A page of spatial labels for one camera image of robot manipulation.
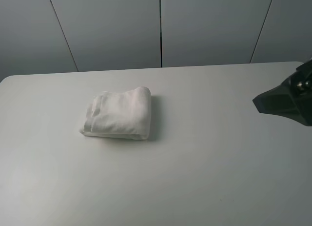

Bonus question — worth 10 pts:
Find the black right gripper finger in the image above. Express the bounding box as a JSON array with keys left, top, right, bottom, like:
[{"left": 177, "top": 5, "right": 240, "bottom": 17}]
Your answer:
[{"left": 253, "top": 85, "right": 304, "bottom": 124}]

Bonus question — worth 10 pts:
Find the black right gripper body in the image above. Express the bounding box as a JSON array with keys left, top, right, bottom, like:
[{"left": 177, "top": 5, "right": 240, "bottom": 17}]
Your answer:
[{"left": 281, "top": 60, "right": 312, "bottom": 126}]

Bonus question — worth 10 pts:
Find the white towel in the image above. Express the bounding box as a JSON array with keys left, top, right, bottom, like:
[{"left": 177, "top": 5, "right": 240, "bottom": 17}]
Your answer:
[{"left": 80, "top": 86, "right": 152, "bottom": 140}]

